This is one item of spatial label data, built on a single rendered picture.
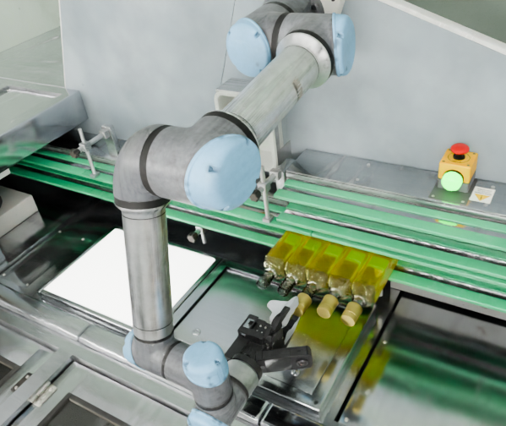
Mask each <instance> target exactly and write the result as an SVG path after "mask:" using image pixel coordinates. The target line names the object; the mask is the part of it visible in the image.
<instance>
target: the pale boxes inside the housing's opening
mask: <svg viewBox="0 0 506 426"><path fill-rule="evenodd" d="M9 173H10V171H9V169H7V170H5V171H4V172H2V173H0V179H2V178H4V177H6V176H7V175H8V174H9ZM0 196H1V198H2V201H3V202H2V205H1V208H0V237H2V236H3V235H5V234H6V233H7V232H9V231H11V230H12V229H13V228H15V227H16V226H18V224H20V223H21V222H23V221H24V220H26V219H27V218H29V217H30V216H32V215H33V214H35V213H36V212H37V211H38V209H37V207H36V204H35V201H34V199H33V197H32V195H31V194H26V193H23V192H19V191H17V190H14V189H11V188H6V187H4V186H0Z"/></svg>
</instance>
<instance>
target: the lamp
mask: <svg viewBox="0 0 506 426"><path fill-rule="evenodd" d="M463 182H464V178H463V175H462V174H461V173H460V172H458V171H456V170H448V171H447V172H446V173H445V174H444V175H443V178H442V185H443V187H444V188H446V189H447V190H449V191H455V190H457V189H459V188H460V186H461V185H462V183H463Z"/></svg>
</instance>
